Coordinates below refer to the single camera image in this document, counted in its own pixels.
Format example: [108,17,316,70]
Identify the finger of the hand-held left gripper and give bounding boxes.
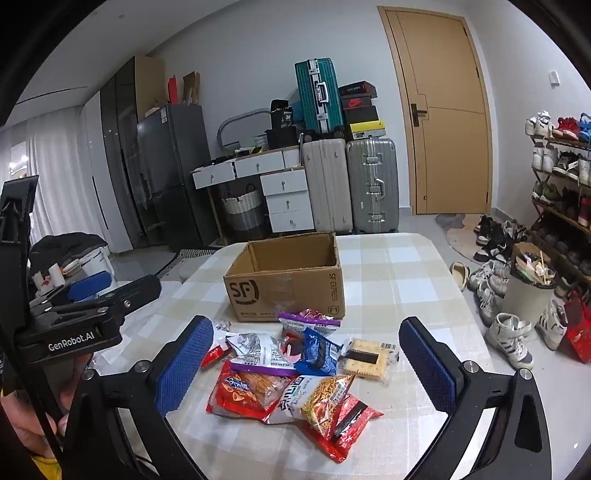
[34,275,162,322]
[30,271,114,308]

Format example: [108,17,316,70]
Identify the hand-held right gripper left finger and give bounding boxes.
[60,315,214,480]

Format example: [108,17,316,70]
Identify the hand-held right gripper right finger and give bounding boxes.
[399,318,555,480]

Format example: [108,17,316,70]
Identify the small red snack packet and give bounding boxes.
[201,344,232,370]

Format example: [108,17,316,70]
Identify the orange bread packet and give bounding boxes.
[205,361,296,423]

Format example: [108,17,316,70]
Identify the clear cracker packet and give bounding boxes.
[337,338,400,386]

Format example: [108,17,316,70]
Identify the white purple-trimmed snack packet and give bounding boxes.
[226,331,301,377]

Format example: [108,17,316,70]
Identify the red black-striped snack packet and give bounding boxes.
[300,394,384,464]

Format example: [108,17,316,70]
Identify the blue cookie packet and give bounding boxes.
[293,327,345,377]

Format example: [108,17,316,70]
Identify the white noodle snack packet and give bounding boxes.
[268,373,356,439]

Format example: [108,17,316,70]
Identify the cardboard box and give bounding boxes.
[223,232,346,323]

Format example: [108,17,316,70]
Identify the purple pink snack packet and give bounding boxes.
[277,308,342,335]

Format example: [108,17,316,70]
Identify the person's left forearm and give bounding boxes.
[25,455,63,480]

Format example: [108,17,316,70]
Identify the person's left hand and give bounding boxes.
[7,356,94,459]

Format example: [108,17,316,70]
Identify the white plastic bin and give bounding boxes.
[60,247,114,284]

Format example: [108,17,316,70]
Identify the black cloth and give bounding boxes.
[30,233,109,273]

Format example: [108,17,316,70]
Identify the pile of assorted shoes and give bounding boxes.
[466,215,571,370]

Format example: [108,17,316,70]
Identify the beige slipper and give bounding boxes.
[450,261,471,291]

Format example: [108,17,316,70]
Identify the white curtain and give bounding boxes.
[0,111,100,259]

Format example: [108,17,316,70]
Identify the white trash bin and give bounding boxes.
[501,242,557,328]

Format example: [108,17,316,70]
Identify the dark grey fridge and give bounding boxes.
[136,104,215,252]

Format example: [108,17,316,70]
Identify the beige round doormat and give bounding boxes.
[445,217,509,266]

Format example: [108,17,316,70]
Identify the dark glass cabinet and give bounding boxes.
[99,58,153,247]

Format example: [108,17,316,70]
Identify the woven laundry basket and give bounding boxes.
[221,185,265,232]

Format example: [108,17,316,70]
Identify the window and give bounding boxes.
[8,143,32,178]

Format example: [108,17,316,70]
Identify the red paper bag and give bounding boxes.
[564,291,591,365]

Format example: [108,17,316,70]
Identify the oval mirror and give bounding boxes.
[217,110,271,155]

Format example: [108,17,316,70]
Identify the white drawer desk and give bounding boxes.
[191,145,315,234]

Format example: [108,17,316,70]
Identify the silver suitcase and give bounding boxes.
[345,137,400,234]

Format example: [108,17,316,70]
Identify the large cardboard sheet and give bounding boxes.
[135,55,167,121]

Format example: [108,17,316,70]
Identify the beige suitcase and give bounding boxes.
[302,137,354,234]

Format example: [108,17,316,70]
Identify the small cardboard piece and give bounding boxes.
[182,71,201,107]

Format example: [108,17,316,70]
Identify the wooden door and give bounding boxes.
[378,6,494,215]

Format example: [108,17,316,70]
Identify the black bag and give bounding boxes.
[265,99,301,148]

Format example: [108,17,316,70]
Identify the plain black shoe box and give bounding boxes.
[344,106,377,125]

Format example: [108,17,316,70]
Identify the wooden shoe rack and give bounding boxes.
[529,134,591,296]

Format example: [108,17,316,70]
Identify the teal suitcase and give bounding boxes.
[294,58,345,134]

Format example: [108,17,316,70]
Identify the red black shoe box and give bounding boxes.
[339,93,375,109]

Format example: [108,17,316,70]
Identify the rows of sneakers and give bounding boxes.
[525,111,591,287]

